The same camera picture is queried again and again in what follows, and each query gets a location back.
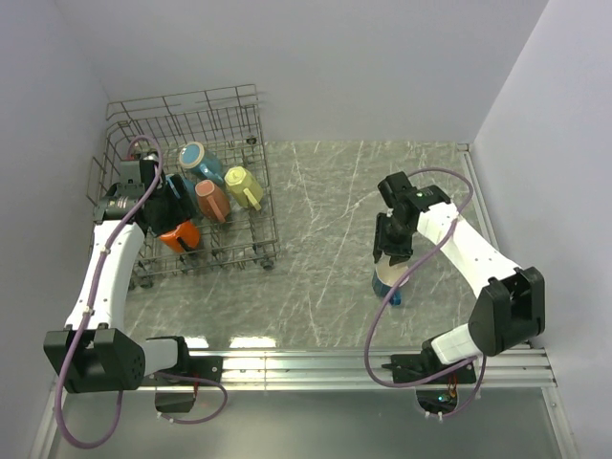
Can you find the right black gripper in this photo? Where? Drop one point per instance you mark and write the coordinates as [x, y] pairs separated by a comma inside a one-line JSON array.
[[400, 252]]

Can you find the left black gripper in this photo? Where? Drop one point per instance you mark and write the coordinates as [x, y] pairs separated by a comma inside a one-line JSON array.
[[182, 211]]

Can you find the blue patterned mug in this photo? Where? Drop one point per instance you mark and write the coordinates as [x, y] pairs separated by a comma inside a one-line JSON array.
[[184, 191]]

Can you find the dark blue white-inside mug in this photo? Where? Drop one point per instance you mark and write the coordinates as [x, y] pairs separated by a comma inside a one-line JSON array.
[[385, 276]]

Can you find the orange enamel mug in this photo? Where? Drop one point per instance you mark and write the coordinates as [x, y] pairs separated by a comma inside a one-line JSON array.
[[184, 238]]

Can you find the salmon pink mug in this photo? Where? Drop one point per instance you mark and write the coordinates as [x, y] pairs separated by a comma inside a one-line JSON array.
[[212, 201]]

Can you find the light blue yellow-inside mug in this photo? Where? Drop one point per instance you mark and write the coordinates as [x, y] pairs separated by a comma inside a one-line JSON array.
[[201, 162]]

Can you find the pale yellow mug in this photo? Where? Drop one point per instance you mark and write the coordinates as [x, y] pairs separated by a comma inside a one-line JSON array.
[[244, 188]]

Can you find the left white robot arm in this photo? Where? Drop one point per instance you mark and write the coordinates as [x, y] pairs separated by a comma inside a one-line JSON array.
[[91, 353]]

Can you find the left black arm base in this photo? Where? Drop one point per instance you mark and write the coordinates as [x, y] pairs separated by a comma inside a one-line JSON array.
[[201, 367]]

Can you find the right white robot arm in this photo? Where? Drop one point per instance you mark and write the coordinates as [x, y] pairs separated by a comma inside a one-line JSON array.
[[510, 300]]

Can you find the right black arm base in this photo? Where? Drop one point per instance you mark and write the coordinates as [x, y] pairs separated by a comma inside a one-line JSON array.
[[409, 368]]

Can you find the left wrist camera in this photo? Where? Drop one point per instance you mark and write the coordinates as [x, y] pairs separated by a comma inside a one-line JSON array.
[[142, 154]]

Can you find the grey wire dish rack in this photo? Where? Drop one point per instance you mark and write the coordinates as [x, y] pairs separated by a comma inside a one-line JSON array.
[[225, 121]]

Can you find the aluminium mounting rail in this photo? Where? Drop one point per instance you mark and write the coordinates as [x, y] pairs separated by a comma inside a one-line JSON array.
[[327, 369]]

